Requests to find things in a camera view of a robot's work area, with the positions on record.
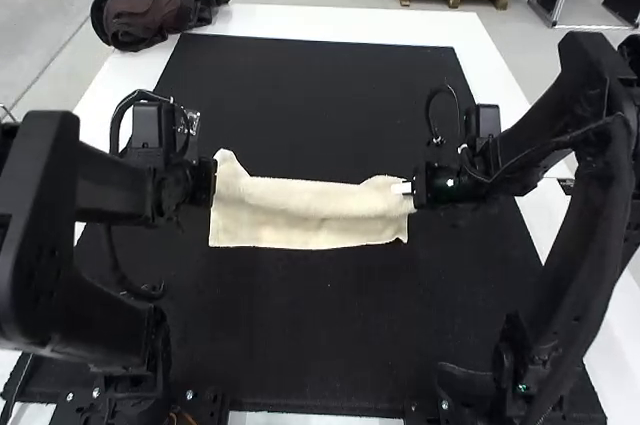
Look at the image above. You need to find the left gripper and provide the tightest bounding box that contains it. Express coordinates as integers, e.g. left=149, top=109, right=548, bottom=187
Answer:
left=188, top=156, right=219, bottom=208

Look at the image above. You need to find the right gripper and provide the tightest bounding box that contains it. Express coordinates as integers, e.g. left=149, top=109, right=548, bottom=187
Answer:
left=391, top=158, right=464, bottom=209

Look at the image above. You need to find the pale towel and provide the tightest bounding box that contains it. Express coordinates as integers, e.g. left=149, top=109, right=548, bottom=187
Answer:
left=207, top=147, right=417, bottom=250

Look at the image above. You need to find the black mat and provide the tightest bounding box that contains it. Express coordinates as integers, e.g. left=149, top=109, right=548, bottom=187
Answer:
left=9, top=32, right=609, bottom=419

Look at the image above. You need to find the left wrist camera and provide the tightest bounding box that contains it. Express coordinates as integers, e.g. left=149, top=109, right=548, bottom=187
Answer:
left=129, top=100, right=203, bottom=164

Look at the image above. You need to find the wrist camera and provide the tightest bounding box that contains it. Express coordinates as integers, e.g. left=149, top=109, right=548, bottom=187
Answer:
left=463, top=103, right=502, bottom=147
left=129, top=100, right=203, bottom=164

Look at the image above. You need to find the black cable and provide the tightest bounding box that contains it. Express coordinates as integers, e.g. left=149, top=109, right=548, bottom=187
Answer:
left=110, top=88, right=139, bottom=154
left=102, top=229, right=168, bottom=303
left=424, top=85, right=463, bottom=147

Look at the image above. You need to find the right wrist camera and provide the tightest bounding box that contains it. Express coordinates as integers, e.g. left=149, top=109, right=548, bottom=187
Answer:
left=463, top=103, right=502, bottom=147

